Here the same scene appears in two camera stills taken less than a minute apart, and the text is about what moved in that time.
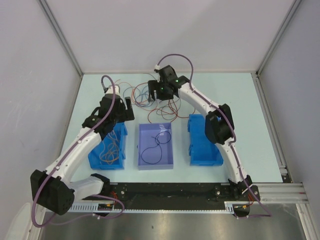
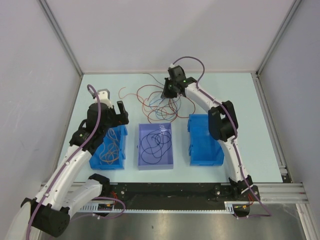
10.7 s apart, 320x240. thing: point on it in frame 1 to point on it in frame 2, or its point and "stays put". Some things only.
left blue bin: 110,153 stays put
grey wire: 150,74 stays put
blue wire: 140,96 to 155,114
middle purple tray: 155,146 stays put
